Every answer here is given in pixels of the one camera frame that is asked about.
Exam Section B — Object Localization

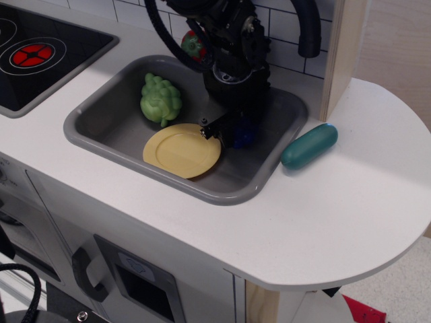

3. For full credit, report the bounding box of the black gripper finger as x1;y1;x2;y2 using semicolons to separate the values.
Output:
218;118;240;149

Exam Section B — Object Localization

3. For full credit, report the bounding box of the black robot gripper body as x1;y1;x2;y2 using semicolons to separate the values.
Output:
201;65;270;139

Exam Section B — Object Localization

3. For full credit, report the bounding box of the blue toy blueberries cluster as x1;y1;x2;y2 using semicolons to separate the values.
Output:
233;117;258;149

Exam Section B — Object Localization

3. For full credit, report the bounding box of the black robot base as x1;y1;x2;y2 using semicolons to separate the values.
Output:
0;281;112;323

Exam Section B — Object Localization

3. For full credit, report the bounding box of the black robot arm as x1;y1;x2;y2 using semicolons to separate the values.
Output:
145;1;270;149

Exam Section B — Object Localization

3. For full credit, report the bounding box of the yellow toy plate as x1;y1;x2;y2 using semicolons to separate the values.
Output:
143;123;222;179

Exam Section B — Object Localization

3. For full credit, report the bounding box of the grey toy sink basin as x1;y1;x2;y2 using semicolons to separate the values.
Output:
63;55;308;205

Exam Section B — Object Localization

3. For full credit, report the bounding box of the red toy strawberry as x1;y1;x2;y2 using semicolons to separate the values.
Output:
180;30;207;63

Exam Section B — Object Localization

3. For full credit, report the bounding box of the green toy lettuce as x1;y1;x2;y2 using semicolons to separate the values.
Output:
140;73;183;128

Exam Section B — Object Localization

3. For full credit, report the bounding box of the black toy faucet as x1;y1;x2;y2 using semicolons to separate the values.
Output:
291;0;322;59

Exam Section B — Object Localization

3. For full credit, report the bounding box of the teal toy cucumber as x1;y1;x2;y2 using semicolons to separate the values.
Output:
280;123;338;170

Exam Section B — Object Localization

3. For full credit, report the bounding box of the wooden side panel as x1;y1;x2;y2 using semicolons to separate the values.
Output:
320;0;369;122

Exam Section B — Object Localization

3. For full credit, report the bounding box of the grey dishwasher door panel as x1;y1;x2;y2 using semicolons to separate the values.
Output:
94;235;186;322

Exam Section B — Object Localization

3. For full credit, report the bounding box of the black toy stovetop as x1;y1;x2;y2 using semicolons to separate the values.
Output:
1;4;119;118

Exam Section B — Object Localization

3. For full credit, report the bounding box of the red cloth on floor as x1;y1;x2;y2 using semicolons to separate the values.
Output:
343;295;387;323

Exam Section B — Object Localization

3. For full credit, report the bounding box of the black oven door handle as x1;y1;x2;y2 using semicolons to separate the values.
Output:
71;248;108;303

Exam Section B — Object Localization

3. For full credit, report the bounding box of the black braided cable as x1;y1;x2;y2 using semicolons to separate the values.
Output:
0;262;42;323

